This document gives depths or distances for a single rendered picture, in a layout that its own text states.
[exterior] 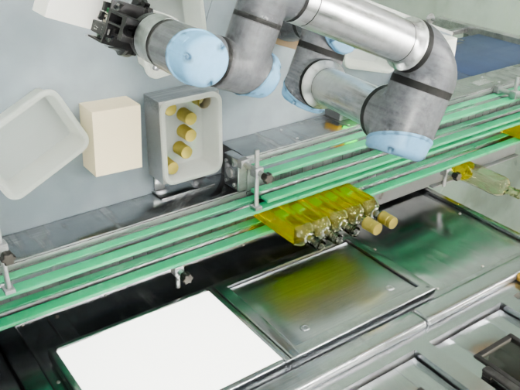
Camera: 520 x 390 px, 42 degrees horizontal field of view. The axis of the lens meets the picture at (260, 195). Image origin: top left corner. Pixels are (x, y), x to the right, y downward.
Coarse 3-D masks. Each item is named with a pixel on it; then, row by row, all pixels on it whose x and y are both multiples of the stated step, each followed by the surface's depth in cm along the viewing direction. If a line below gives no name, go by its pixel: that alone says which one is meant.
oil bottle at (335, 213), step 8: (304, 200) 184; (312, 200) 183; (320, 200) 183; (328, 200) 183; (320, 208) 179; (328, 208) 179; (336, 208) 179; (328, 216) 177; (336, 216) 176; (344, 216) 177; (336, 224) 176
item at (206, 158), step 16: (192, 96) 164; (208, 96) 167; (160, 112) 161; (176, 112) 172; (208, 112) 174; (160, 128) 163; (176, 128) 173; (208, 128) 176; (192, 144) 178; (208, 144) 178; (176, 160) 177; (192, 160) 180; (208, 160) 180; (176, 176) 172; (192, 176) 174
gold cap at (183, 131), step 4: (184, 124) 174; (180, 128) 173; (184, 128) 172; (188, 128) 171; (192, 128) 172; (176, 132) 174; (180, 132) 172; (184, 132) 171; (188, 132) 171; (192, 132) 171; (196, 132) 172; (180, 136) 173; (184, 136) 171; (188, 136) 171; (192, 136) 172; (196, 136) 173; (188, 140) 172; (192, 140) 172
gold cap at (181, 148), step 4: (176, 144) 174; (180, 144) 174; (184, 144) 174; (176, 148) 174; (180, 148) 172; (184, 148) 172; (188, 148) 173; (176, 152) 174; (180, 152) 172; (184, 152) 172; (188, 152) 173; (184, 156) 173; (188, 156) 174
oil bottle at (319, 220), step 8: (296, 200) 183; (296, 208) 179; (304, 208) 179; (312, 208) 179; (304, 216) 176; (312, 216) 176; (320, 216) 176; (320, 224) 173; (328, 224) 174; (320, 232) 173
